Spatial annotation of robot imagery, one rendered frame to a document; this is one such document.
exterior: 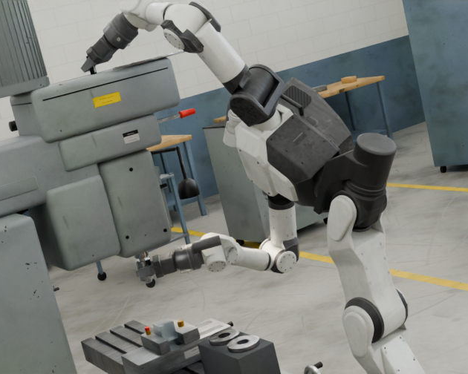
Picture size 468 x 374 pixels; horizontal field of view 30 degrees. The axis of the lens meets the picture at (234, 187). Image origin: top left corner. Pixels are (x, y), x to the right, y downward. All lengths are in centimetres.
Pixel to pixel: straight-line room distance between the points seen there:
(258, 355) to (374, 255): 48
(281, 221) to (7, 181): 92
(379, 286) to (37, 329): 99
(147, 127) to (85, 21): 711
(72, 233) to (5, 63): 53
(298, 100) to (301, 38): 844
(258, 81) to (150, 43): 756
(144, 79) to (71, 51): 701
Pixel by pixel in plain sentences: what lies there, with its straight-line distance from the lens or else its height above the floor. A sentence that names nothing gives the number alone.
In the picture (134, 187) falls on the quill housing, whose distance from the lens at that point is 276.
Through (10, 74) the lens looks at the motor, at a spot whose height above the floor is 195.
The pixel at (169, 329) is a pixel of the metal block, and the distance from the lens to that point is 292.
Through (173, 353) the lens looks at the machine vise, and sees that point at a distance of 289.
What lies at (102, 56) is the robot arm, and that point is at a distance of 276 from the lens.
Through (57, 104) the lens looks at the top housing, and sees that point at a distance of 264.
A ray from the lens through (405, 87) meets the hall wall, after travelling 1212.
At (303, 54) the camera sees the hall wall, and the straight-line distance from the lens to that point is 1114.
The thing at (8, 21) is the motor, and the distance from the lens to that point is 265.
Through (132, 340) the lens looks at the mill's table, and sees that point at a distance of 330.
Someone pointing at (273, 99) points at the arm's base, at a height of 170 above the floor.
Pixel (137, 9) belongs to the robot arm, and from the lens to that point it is 266.
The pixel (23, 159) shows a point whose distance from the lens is 262.
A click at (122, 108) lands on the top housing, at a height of 177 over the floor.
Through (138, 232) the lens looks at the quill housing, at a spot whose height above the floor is 138.
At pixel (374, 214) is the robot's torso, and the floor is 133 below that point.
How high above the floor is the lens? 196
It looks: 11 degrees down
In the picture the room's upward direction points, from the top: 14 degrees counter-clockwise
